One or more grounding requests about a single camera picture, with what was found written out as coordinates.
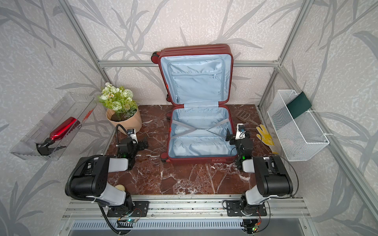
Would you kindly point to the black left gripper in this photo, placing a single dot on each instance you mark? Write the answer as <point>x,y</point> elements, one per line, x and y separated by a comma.
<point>141,147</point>

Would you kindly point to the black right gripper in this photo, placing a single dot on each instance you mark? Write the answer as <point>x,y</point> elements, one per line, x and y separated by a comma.
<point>233,139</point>

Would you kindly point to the red hard-shell suitcase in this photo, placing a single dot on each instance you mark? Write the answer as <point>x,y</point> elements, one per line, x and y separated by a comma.
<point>198,83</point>

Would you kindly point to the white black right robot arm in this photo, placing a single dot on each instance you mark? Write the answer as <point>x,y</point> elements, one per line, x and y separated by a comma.
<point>272,178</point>

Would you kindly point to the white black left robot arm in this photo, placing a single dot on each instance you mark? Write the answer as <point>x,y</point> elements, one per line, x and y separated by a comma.
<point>89,180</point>

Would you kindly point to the yellow rubber glove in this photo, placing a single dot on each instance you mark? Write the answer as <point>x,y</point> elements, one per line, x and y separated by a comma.
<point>264,136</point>

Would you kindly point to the beige flower pot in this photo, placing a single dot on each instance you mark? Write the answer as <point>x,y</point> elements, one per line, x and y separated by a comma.
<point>134,122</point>

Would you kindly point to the brown slotted litter scoop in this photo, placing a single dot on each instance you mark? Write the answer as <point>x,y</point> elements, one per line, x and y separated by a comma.
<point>245,117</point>

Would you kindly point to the cream tape roll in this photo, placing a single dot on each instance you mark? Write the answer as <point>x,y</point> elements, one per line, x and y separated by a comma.
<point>120,187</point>

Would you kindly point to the white flowers green plant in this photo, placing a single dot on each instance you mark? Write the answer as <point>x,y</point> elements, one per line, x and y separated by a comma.
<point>119,100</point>

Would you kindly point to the dark green card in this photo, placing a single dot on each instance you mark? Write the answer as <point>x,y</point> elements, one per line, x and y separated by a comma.
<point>299,105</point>

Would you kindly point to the red black spray bottle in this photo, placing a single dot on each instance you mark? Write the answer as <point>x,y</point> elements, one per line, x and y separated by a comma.
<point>69,125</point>

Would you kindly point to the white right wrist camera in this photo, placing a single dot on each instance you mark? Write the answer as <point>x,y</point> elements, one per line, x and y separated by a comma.
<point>239,131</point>

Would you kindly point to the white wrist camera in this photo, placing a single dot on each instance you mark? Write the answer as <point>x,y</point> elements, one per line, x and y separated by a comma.
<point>239,131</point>
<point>132,134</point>

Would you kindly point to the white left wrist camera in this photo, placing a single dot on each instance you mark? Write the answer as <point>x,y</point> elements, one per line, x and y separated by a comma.
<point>132,134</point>

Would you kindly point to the white wire mesh basket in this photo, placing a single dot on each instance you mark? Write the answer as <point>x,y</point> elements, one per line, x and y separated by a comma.
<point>300,138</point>

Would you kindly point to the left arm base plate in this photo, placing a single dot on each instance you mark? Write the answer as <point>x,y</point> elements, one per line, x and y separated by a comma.
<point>136,209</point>

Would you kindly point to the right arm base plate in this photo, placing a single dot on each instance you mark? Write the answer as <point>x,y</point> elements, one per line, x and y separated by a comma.
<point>237,208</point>

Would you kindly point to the clear plastic wall bin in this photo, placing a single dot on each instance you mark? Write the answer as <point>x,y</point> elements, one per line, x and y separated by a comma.
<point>74,105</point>

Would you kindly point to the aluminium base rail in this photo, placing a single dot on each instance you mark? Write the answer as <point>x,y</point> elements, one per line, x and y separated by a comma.
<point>191,207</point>

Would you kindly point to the aluminium cage frame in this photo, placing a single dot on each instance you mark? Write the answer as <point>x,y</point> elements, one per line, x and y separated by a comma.
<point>308,71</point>

